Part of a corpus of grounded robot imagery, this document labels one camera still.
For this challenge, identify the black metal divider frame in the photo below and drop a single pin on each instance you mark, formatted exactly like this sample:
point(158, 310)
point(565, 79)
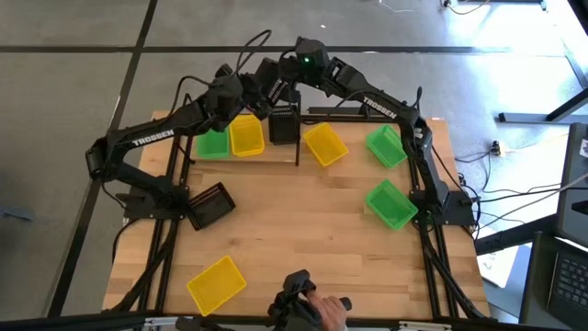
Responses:
point(278, 152)

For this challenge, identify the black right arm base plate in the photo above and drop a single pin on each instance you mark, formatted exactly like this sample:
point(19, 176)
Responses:
point(459, 209)

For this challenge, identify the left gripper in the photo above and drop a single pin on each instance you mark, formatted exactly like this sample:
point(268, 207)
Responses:
point(227, 101)

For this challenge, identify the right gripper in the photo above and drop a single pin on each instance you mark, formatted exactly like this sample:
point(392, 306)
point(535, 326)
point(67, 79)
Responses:
point(314, 50)

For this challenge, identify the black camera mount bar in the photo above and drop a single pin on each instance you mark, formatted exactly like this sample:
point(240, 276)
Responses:
point(92, 324)

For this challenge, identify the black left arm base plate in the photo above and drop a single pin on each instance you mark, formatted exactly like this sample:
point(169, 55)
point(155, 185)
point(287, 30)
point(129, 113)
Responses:
point(142, 211)

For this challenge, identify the black laptop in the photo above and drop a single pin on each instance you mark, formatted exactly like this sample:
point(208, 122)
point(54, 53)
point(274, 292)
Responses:
point(569, 280)

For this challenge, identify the black handheld controller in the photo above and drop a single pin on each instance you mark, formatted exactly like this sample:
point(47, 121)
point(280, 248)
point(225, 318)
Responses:
point(294, 285)

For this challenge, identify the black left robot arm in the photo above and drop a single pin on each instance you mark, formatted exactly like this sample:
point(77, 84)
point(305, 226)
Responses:
point(151, 135)

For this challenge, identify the white paper sheet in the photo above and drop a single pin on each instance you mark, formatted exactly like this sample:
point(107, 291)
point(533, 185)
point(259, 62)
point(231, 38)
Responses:
point(494, 269)

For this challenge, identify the green plastic basket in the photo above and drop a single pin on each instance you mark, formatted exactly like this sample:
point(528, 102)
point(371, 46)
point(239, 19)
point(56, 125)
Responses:
point(385, 146)
point(390, 204)
point(212, 144)

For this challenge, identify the black aluminium table frame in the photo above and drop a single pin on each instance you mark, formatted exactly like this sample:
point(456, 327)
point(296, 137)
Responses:
point(429, 276)

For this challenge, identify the person's hand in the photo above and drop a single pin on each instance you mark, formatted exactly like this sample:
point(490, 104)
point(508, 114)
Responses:
point(328, 312)

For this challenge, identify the black side desk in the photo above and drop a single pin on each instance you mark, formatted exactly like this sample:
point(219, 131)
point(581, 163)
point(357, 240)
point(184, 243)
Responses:
point(535, 276)

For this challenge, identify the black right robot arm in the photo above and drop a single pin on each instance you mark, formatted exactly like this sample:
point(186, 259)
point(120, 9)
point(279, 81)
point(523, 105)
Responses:
point(381, 108)

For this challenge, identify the black desk leg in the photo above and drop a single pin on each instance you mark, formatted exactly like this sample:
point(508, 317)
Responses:
point(523, 117)

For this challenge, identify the small black floor device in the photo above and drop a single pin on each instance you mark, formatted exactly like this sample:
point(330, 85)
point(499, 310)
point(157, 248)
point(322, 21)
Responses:
point(495, 147)

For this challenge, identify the yellow plastic basket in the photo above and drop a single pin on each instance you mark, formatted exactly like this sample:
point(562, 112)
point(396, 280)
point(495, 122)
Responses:
point(324, 144)
point(216, 285)
point(246, 135)

